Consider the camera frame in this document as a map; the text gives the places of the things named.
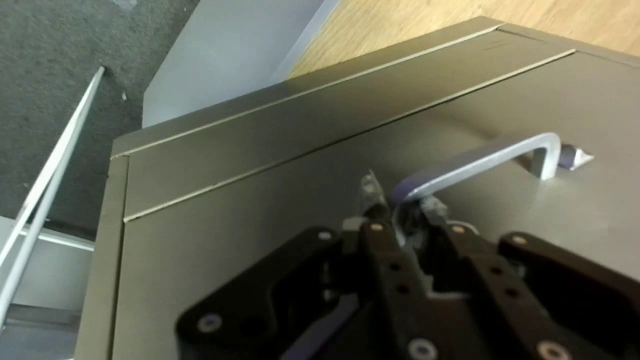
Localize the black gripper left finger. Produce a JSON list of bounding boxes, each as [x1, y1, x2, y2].
[[174, 168, 445, 360]]

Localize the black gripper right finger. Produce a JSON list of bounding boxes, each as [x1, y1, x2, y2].
[[411, 194, 640, 360]]

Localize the beige drawer with metal handle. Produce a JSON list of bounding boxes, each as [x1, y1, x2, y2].
[[108, 47, 640, 360]]

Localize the wooden desk with grey panel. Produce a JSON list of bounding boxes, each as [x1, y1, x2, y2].
[[140, 0, 640, 128]]

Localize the beige filing cabinet frame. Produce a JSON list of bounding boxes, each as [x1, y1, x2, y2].
[[72, 15, 640, 360]]

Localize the white metal tube frame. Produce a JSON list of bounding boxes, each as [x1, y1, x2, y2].
[[0, 64, 108, 327]]

